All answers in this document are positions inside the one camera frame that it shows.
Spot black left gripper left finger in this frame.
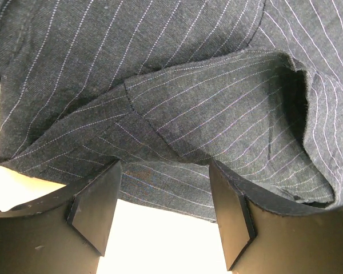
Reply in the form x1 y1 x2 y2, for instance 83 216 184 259
0 161 122 273

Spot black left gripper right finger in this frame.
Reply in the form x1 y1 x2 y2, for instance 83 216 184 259
209 161 343 273

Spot black pinstriped long sleeve shirt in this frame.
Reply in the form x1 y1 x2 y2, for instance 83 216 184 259
0 1 343 221

